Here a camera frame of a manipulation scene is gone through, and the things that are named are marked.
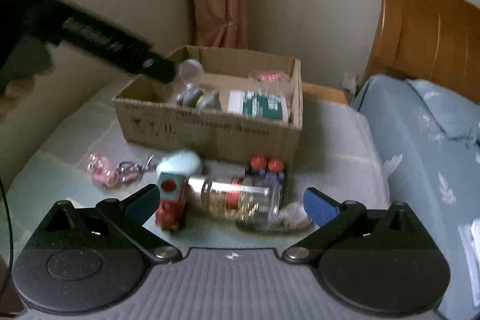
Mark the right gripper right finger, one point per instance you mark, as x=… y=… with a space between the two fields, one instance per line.
x=336 y=222

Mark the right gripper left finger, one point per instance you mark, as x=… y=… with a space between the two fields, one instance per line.
x=127 y=217

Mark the red wooden toy train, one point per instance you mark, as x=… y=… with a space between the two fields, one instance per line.
x=171 y=208

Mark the pink pig keychain toy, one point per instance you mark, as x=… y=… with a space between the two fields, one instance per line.
x=104 y=174

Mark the light blue earbud case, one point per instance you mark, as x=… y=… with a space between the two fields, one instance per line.
x=182 y=162

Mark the capsule bottle with silver cap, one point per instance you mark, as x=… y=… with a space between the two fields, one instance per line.
x=250 y=199

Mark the white green medical container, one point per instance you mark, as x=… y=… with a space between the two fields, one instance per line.
x=258 y=105

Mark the grey shark figurine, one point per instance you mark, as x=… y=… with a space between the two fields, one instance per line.
x=193 y=97

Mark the clear jar with red label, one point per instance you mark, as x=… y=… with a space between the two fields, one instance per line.
x=272 y=82

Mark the tall clear plastic jar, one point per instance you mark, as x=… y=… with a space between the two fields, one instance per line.
x=190 y=71

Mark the blue floral bed sheet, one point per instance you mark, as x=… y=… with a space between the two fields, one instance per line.
x=437 y=177

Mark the stack of papers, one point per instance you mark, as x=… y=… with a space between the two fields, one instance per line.
x=469 y=234

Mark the open cardboard box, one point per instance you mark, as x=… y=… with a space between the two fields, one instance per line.
x=149 y=116

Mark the blue floral pillow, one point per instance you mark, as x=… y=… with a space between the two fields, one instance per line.
x=456 y=116

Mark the wooden bed headboard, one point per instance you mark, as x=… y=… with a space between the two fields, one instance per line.
x=436 y=40

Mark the white wall charger plug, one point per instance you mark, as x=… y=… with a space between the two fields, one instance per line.
x=350 y=82

